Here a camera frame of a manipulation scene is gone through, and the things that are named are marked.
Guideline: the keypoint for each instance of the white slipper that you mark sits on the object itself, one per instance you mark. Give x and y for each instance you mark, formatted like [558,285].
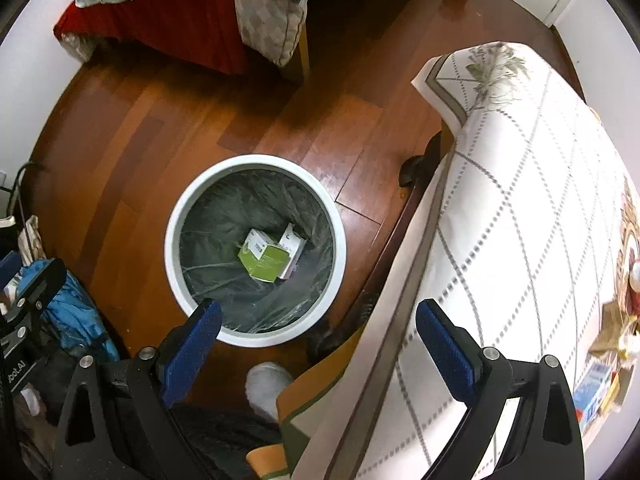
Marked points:
[264,383]

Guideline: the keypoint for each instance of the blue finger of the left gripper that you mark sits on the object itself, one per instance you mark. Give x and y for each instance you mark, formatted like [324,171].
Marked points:
[10,265]

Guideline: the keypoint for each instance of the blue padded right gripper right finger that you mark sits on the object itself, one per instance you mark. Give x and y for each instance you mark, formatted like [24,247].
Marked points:
[544,440]

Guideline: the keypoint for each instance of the blue cloth on floor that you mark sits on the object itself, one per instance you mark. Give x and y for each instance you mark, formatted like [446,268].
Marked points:
[72,322]

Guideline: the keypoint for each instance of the green box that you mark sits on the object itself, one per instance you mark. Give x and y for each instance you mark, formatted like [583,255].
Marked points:
[268,268]

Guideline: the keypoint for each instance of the brown cardboard scrap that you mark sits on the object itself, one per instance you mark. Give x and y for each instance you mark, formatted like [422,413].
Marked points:
[619,333]

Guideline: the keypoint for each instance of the red bed sheet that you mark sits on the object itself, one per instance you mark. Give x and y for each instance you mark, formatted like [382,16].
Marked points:
[204,32]

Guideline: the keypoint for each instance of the white round trash bin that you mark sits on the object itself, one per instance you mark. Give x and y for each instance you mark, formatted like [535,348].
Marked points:
[207,229]

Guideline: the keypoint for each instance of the white labelled box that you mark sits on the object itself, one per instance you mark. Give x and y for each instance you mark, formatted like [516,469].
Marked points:
[256,243]

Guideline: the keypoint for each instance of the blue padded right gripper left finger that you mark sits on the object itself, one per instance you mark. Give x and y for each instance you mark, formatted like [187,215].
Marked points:
[116,422]

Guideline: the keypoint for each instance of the blue red milk carton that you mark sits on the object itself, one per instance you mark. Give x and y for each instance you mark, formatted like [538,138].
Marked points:
[598,387]

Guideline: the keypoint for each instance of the white checkered tablecloth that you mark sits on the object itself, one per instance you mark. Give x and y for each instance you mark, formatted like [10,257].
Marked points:
[523,238]

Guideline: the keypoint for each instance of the patterned pillow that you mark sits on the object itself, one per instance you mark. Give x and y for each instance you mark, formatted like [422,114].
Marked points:
[272,27]

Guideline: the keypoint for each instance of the white barcode box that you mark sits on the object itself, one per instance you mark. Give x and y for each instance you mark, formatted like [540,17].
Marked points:
[293,243]

